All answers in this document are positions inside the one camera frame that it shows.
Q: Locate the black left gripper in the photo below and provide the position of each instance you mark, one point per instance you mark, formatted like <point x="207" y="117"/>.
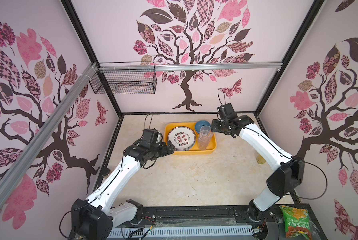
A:
<point x="164" y="151"/>

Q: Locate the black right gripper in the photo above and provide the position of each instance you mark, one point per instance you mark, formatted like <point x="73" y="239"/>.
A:
<point x="214" y="124"/>

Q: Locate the clear plastic cup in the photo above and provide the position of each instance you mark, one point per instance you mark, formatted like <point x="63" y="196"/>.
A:
<point x="205" y="136"/>

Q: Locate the blue grey bowl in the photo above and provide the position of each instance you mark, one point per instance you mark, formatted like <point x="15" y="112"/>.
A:
<point x="201" y="124"/>

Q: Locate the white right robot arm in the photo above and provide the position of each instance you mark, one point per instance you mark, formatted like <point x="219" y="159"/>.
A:
<point x="287" y="170"/>

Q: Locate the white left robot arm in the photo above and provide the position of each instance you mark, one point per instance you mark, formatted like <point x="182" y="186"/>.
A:
<point x="95" y="217"/>

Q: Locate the yellow plastic bin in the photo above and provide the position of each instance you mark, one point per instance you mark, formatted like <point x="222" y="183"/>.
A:
<point x="195" y="149"/>

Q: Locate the yellow bottle right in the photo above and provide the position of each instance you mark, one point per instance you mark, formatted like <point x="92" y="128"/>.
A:
<point x="260" y="160"/>

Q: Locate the white vented strip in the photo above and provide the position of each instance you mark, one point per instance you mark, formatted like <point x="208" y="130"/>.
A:
<point x="181" y="232"/>

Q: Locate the green snack bag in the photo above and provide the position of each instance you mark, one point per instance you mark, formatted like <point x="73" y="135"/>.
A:
<point x="296" y="222"/>

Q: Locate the black wire basket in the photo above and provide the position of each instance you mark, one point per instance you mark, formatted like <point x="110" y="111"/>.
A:
<point x="125" y="78"/>

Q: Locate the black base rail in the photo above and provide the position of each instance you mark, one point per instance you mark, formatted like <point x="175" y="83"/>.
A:
<point x="155" y="215"/>

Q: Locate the aluminium rail back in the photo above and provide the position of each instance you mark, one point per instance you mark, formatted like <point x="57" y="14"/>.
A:
<point x="190" y="67"/>

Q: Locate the aluminium rail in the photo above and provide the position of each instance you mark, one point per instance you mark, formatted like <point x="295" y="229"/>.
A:
<point x="190" y="67"/>
<point x="14" y="175"/>

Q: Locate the aluminium rail left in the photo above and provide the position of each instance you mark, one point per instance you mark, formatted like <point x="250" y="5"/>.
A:
<point x="14" y="175"/>

